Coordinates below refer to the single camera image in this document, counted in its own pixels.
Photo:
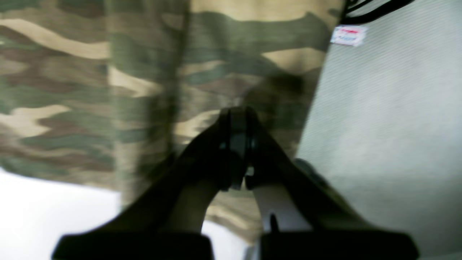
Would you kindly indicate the camouflage T-shirt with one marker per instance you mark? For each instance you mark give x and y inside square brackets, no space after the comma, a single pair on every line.
[106,93]

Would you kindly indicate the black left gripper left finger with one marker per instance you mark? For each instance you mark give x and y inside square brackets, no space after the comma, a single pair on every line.
[165,222]

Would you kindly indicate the white label sticker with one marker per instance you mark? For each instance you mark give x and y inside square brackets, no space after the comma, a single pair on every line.
[349,35]

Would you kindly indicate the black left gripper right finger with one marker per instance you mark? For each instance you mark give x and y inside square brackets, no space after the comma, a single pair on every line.
[303,217]

